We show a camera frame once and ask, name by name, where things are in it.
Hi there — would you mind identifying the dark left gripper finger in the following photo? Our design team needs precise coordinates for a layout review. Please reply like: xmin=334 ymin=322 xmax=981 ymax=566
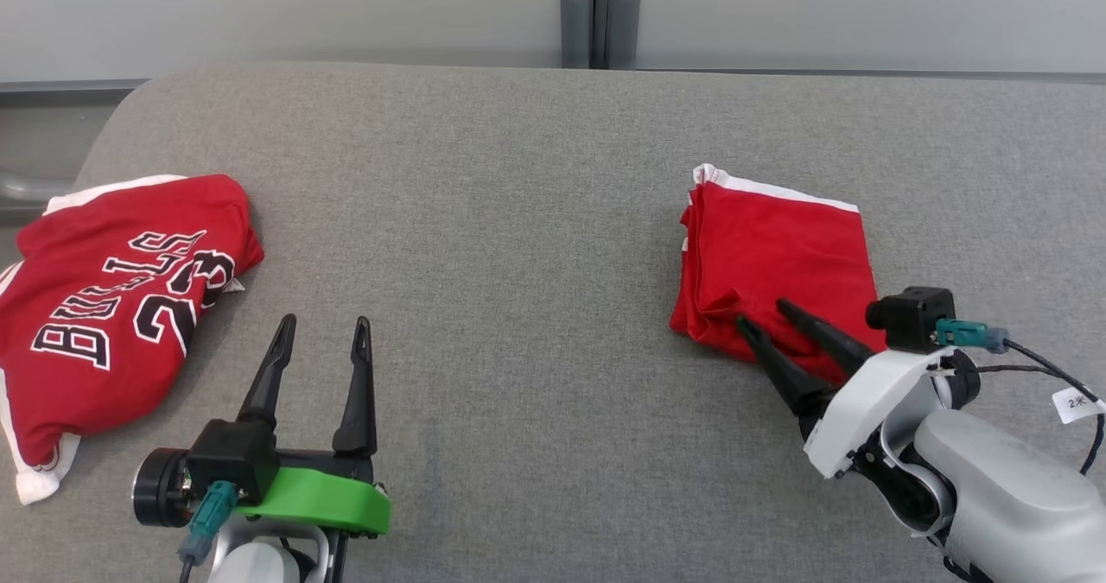
xmin=333 ymin=316 xmax=378 ymax=459
xmin=236 ymin=314 xmax=297 ymax=428

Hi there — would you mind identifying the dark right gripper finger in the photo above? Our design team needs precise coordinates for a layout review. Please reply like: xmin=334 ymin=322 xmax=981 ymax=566
xmin=776 ymin=298 xmax=875 ymax=377
xmin=734 ymin=315 xmax=835 ymax=417

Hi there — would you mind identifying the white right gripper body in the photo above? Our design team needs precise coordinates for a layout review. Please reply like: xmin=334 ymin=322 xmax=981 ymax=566
xmin=795 ymin=347 xmax=982 ymax=480

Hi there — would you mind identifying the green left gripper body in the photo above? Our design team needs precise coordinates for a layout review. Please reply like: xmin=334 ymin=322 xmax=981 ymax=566
xmin=131 ymin=447 xmax=391 ymax=537

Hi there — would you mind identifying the plain red white-trimmed garment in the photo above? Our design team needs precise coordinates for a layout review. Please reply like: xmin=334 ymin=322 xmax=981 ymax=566
xmin=670 ymin=163 xmax=891 ymax=385

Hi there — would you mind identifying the red Bulls 23 jersey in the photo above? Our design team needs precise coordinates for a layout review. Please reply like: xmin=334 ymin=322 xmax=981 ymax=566
xmin=0 ymin=174 xmax=265 ymax=506

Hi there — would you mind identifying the right black cable teal plug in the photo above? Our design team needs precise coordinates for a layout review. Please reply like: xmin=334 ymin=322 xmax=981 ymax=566
xmin=936 ymin=318 xmax=1106 ymax=478

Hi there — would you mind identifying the white cable label tag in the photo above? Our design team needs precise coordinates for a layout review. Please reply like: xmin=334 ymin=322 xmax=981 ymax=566
xmin=1052 ymin=386 xmax=1106 ymax=424

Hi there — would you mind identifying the grey partition post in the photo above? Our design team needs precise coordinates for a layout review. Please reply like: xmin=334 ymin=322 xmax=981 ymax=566
xmin=603 ymin=0 xmax=642 ymax=70
xmin=560 ymin=0 xmax=599 ymax=69

